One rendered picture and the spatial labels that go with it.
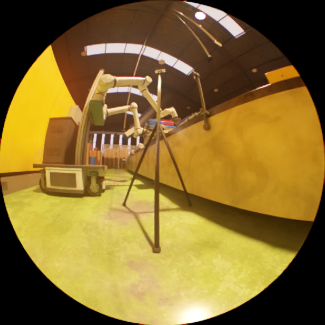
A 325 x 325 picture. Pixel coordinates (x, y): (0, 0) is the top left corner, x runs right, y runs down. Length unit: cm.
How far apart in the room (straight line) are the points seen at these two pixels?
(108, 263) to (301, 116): 97
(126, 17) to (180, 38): 431
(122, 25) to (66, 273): 1000
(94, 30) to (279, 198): 1046
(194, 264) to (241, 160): 55
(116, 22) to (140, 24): 169
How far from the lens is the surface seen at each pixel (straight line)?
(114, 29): 986
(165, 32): 980
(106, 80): 123
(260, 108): 67
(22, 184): 171
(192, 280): 38
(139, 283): 37
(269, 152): 60
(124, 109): 205
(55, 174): 119
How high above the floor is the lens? 34
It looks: 2 degrees up
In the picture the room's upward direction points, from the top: 1 degrees clockwise
